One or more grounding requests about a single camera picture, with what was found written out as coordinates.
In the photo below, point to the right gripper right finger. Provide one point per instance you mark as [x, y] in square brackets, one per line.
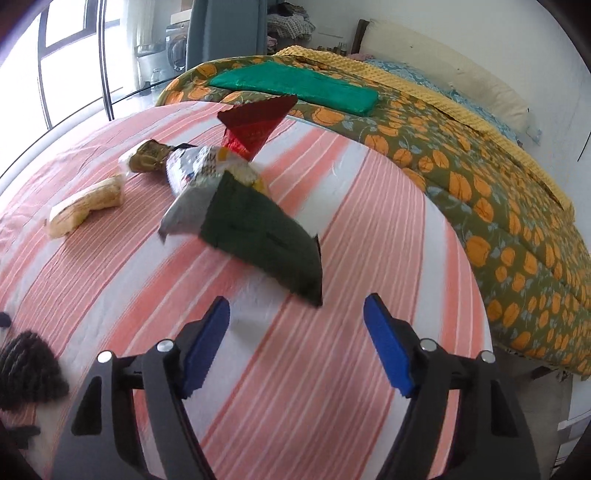
[490, 438]

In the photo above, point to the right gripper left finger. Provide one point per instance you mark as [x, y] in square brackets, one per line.
[100, 439]

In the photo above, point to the black knitted item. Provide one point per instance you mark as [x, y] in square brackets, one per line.
[30, 373]

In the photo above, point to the dark green snack packet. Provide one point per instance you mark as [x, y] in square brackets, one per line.
[248, 225]

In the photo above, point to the red white snack bag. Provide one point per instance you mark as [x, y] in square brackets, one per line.
[194, 172]

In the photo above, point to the gold black tea packet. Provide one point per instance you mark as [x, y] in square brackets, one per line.
[148, 156]

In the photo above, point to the orange floral green quilt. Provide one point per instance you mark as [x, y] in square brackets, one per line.
[530, 261]

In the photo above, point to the pink striped bed sheet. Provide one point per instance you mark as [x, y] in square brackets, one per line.
[294, 392]

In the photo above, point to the blue floral pillow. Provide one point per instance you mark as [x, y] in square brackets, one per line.
[443, 92]

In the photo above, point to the folded green cloth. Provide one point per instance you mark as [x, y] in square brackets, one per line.
[308, 85]

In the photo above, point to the black framed window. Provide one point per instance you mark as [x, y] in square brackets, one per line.
[74, 59]

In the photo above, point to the yellow textured blanket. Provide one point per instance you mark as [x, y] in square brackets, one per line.
[442, 103]

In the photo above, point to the washing machine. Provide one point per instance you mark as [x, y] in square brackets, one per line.
[175, 45]

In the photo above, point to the cream headboard cushion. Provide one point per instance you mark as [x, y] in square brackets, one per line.
[387, 40]

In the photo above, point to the pile of clothes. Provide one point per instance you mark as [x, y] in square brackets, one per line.
[286, 20]

